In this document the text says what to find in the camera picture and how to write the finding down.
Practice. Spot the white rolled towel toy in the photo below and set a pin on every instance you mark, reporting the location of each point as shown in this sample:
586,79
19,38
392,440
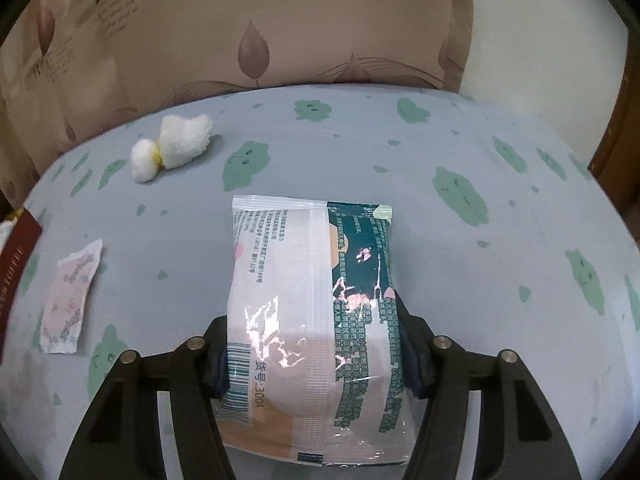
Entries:
185,137

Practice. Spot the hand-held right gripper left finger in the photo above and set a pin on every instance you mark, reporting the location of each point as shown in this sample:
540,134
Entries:
217,365

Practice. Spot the gold tin box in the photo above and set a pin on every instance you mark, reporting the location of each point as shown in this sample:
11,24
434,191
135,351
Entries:
17,260

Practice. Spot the wooden bed frame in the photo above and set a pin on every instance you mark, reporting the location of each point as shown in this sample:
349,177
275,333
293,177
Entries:
620,170

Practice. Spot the leaf print pillow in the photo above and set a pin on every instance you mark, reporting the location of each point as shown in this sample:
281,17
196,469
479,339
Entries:
300,25
50,100

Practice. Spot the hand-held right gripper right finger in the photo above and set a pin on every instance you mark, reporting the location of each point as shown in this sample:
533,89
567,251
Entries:
412,360

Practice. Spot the small white sachet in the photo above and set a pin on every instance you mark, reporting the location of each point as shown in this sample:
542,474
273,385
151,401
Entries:
70,295

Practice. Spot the white and green snack packet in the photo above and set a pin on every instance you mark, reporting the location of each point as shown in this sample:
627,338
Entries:
300,285

